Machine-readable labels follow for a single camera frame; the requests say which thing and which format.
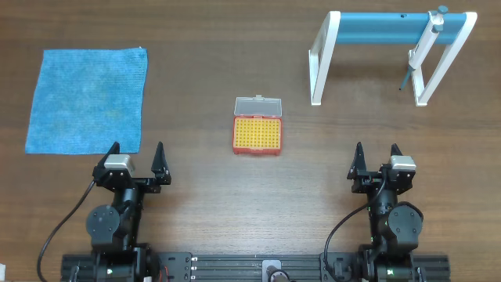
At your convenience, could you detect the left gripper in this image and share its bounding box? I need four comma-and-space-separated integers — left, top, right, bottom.
92, 141, 172, 194

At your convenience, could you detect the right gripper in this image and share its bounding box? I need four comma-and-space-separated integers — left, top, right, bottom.
346, 141, 415, 195

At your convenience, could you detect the white pipette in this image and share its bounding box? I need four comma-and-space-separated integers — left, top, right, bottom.
398, 5, 449, 92

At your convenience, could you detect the blue cloth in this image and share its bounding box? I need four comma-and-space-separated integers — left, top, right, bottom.
24, 47, 150, 156

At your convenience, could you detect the red and yellow tip box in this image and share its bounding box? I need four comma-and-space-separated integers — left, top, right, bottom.
232, 94, 283, 157

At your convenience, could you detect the white and blue stand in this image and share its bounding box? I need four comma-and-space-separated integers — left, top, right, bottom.
308, 10, 478, 107

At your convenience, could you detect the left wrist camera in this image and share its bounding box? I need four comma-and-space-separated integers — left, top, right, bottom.
103, 153, 136, 175

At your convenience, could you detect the mounting rail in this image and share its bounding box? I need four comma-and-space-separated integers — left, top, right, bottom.
60, 252, 451, 282

